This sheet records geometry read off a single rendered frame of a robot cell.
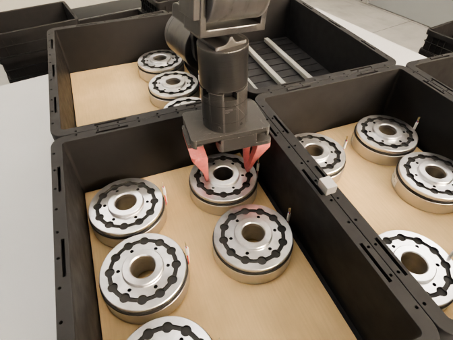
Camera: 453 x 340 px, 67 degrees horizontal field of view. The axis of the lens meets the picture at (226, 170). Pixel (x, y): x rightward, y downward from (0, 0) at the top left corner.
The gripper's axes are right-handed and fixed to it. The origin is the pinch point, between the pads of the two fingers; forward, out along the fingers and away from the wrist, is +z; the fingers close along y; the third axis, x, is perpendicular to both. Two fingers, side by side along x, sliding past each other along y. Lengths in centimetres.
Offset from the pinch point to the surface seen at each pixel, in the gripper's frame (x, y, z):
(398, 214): 11.9, -22.7, 4.7
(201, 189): 2.0, 4.4, 0.8
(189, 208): 2.1, 6.5, 4.0
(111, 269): 11.1, 17.4, 1.0
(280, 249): 14.3, -2.8, 1.3
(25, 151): -36, 39, 16
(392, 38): -200, -203, 89
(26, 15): -170, 59, 28
